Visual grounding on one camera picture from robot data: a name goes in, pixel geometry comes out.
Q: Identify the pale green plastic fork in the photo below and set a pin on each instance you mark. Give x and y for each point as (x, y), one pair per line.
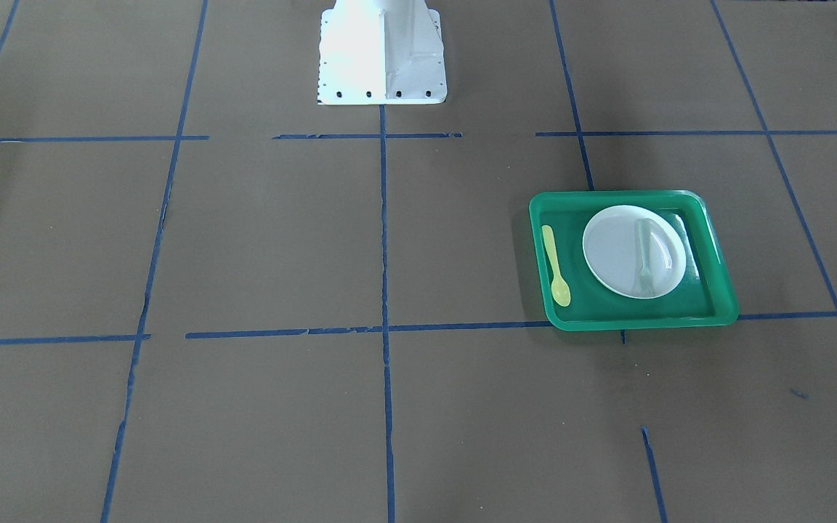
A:
(645, 277)

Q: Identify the yellow plastic spoon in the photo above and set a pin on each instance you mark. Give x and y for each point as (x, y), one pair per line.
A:
(560, 290)

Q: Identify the white round plate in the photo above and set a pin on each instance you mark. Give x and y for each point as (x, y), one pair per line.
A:
(611, 251)

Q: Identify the green plastic tray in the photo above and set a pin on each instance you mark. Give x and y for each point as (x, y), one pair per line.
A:
(706, 295)

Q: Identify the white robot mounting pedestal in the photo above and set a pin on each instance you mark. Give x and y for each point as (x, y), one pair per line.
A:
(381, 52)

